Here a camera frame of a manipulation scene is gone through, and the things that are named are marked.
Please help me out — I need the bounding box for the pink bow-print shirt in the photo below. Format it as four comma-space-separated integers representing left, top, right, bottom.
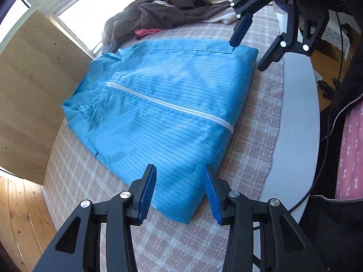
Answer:
335, 101, 363, 199

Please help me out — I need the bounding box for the black zip jacket worn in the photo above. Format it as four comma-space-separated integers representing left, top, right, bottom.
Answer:
300, 47, 362, 271

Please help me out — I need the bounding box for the white lace cloth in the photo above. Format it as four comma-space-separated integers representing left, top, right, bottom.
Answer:
321, 18, 350, 52

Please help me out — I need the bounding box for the blue striped work jacket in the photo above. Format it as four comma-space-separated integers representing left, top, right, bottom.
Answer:
63, 38, 258, 223

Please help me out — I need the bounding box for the light wooden board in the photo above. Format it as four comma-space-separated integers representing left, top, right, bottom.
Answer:
1, 10, 91, 185

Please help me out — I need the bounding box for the red garment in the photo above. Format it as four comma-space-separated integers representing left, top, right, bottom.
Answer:
134, 28, 161, 40

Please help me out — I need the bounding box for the brown garment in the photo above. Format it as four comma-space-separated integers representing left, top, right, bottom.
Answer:
101, 0, 230, 45

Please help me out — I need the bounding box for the white window frame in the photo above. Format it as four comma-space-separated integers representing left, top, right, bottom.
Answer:
1, 0, 95, 58

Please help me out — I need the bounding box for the wooden plank panel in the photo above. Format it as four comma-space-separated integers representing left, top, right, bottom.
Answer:
1, 177, 56, 271

